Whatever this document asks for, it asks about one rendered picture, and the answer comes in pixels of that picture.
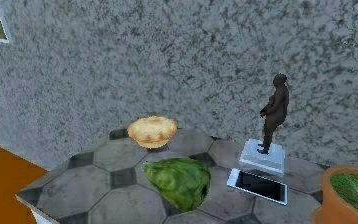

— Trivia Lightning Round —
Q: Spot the grey hexagon-tiled table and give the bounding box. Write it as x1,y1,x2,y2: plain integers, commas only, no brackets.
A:
15,127,331,224

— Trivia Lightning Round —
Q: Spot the dark brown figure statue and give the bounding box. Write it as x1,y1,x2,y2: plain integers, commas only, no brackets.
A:
238,73,291,176

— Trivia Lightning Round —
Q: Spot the round golden bread loaf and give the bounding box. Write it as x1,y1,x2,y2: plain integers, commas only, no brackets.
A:
126,115,179,150

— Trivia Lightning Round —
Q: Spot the white-framed black smartphone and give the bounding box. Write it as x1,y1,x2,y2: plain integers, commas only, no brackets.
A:
226,167,289,206

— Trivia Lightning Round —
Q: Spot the green lettuce head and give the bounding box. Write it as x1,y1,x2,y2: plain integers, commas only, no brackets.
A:
141,157,212,213

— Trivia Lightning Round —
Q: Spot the orange plant pot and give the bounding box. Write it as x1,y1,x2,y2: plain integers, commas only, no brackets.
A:
310,165,358,224

